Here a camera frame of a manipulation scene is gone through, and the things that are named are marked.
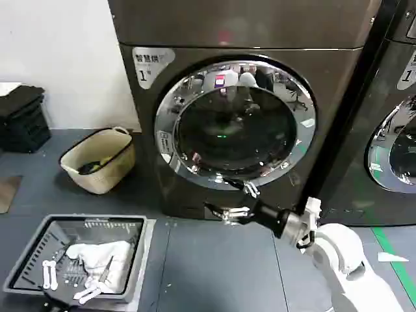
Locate beige flexible laundry tub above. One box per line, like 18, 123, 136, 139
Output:
59, 126, 137, 196

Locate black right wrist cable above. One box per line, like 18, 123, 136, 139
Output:
296, 227, 318, 252

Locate cropped round glass dryer door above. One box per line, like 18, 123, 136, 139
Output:
367, 94, 416, 196

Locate white paper scrap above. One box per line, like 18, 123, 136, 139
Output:
376, 252, 410, 263

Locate stack of black crates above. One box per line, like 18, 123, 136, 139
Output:
0, 86, 52, 154

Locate brown floor mat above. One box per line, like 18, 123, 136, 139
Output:
0, 175, 25, 215

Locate cropped white label sticker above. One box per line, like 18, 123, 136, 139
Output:
396, 50, 416, 92

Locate white sheet on crates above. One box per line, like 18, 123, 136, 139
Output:
0, 82, 22, 98

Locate grey slotted plastic basket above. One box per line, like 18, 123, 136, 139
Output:
2, 214, 157, 305

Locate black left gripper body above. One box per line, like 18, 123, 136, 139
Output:
42, 287, 78, 312

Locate dark and yellow clothes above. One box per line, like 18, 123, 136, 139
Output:
77, 154, 115, 175

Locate white crumpled cloth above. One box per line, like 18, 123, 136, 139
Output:
64, 240, 135, 289

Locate grey front-load dryer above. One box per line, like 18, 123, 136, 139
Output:
107, 0, 383, 222

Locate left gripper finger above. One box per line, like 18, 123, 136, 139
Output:
73, 255, 115, 306
41, 259, 59, 292

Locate grey dryer with cropped door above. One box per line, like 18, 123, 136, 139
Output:
320, 0, 416, 227

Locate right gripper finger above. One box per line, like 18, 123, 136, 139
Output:
223, 177, 261, 198
203, 202, 256, 226

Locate white energy label sticker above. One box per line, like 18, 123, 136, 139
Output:
131, 47, 177, 90

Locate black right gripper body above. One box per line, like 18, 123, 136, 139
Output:
248, 198, 291, 238

